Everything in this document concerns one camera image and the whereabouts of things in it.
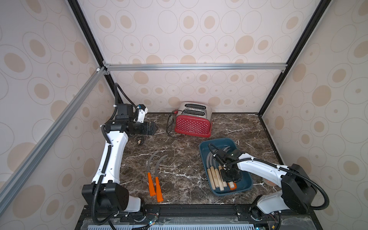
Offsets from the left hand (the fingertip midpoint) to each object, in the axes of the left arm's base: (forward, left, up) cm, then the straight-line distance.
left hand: (153, 125), depth 76 cm
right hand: (-20, -44, -25) cm, 54 cm away
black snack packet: (+7, +15, -26) cm, 31 cm away
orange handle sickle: (-24, -45, -24) cm, 57 cm away
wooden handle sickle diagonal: (-23, -38, -25) cm, 51 cm away
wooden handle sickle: (-16, -32, -26) cm, 44 cm away
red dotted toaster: (+15, -22, -10) cm, 29 cm away
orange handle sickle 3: (-29, -3, -26) cm, 39 cm away
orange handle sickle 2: (-26, +1, -26) cm, 37 cm away
